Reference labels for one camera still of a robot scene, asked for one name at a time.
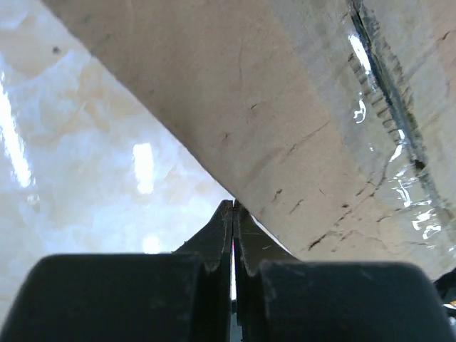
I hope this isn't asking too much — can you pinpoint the brown cardboard express box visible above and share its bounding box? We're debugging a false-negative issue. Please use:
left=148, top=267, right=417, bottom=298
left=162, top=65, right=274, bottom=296
left=46, top=1, right=455, bottom=278

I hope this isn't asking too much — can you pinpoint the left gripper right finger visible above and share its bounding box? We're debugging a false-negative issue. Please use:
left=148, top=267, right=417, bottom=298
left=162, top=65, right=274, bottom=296
left=233, top=202, right=455, bottom=341

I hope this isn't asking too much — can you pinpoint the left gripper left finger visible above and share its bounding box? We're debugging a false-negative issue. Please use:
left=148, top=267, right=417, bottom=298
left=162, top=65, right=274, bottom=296
left=1, top=200, right=233, bottom=341

